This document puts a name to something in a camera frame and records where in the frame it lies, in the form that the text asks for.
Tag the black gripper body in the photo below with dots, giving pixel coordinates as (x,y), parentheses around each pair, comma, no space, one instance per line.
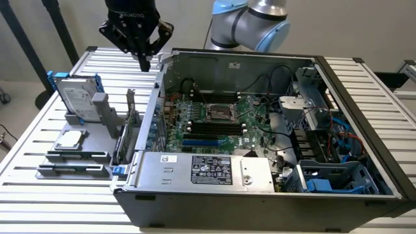
(134,22)

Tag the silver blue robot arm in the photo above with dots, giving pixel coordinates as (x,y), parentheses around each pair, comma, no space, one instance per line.
(250,26)

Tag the CPU socket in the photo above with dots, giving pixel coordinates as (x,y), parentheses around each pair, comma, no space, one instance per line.
(220,112)

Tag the silver CPU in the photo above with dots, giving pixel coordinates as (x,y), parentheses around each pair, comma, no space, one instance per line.
(71,139)

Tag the black stand pole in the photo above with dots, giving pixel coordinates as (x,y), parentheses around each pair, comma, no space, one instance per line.
(30,48)

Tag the black RAM slot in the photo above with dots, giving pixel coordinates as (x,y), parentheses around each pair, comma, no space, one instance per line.
(216,129)
(216,132)
(218,98)
(218,122)
(218,93)
(218,125)

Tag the graphics card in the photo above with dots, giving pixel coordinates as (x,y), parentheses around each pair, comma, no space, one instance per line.
(127,131)

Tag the locking lever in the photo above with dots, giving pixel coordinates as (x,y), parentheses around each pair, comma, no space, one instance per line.
(243,115)

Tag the grey parts rack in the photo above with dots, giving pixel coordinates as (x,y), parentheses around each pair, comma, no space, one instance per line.
(94,141)

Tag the black expansion slot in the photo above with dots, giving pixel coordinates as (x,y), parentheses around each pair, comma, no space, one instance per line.
(202,137)

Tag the blue expansion slot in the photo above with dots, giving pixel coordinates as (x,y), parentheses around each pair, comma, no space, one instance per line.
(200,142)

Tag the green motherboard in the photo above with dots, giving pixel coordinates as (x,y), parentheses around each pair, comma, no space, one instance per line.
(224,143)

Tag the metal disk bay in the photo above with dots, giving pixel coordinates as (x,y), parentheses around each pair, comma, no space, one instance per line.
(308,97)

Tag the blue case latch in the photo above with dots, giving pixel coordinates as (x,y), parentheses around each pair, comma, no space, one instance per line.
(119,170)

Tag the silver power supply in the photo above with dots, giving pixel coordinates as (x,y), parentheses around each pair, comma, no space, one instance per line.
(182,173)

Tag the black front fan shroud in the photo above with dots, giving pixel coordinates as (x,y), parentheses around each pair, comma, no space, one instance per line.
(312,143)

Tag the open black PC case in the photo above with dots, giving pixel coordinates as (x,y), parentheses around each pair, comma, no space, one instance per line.
(260,209)

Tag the grey blue drive cage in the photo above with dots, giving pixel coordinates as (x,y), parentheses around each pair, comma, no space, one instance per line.
(342,175)

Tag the hard disk in blue bracket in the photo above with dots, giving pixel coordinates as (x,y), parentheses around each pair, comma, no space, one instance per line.
(78,97)

